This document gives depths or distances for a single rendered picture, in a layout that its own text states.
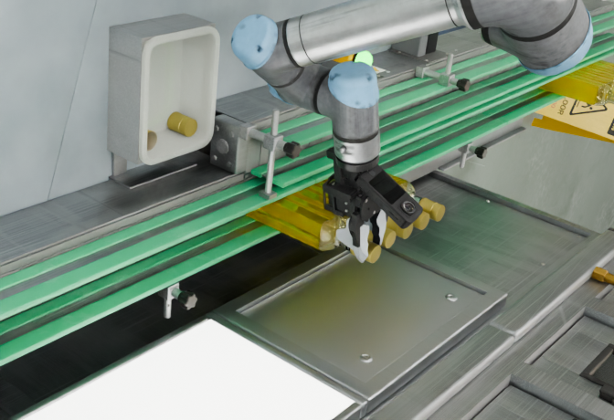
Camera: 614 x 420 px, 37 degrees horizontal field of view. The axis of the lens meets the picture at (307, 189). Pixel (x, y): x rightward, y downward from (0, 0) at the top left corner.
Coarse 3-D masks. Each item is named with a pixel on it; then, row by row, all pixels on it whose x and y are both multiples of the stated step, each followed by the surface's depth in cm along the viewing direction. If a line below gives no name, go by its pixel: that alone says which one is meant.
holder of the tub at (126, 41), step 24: (144, 24) 155; (168, 24) 157; (192, 24) 158; (120, 48) 152; (120, 72) 153; (120, 96) 155; (120, 120) 156; (120, 144) 158; (120, 168) 164; (144, 168) 168; (168, 168) 169
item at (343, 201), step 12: (336, 156) 151; (336, 168) 154; (348, 168) 149; (360, 168) 149; (336, 180) 155; (348, 180) 154; (324, 192) 156; (336, 192) 154; (348, 192) 153; (360, 192) 153; (324, 204) 158; (336, 204) 157; (348, 204) 155; (360, 204) 152; (372, 204) 155; (360, 216) 154
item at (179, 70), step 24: (144, 48) 148; (168, 48) 161; (192, 48) 163; (216, 48) 160; (144, 72) 149; (168, 72) 164; (192, 72) 165; (216, 72) 163; (144, 96) 151; (168, 96) 166; (192, 96) 167; (216, 96) 165; (144, 120) 153; (144, 144) 155; (168, 144) 163; (192, 144) 165
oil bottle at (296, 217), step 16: (272, 208) 171; (288, 208) 168; (304, 208) 169; (320, 208) 169; (272, 224) 172; (288, 224) 169; (304, 224) 167; (320, 224) 165; (336, 224) 165; (304, 240) 168; (320, 240) 165
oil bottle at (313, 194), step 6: (312, 186) 177; (300, 192) 174; (306, 192) 174; (312, 192) 174; (318, 192) 175; (306, 198) 173; (312, 198) 172; (318, 198) 172; (318, 204) 171; (348, 216) 168
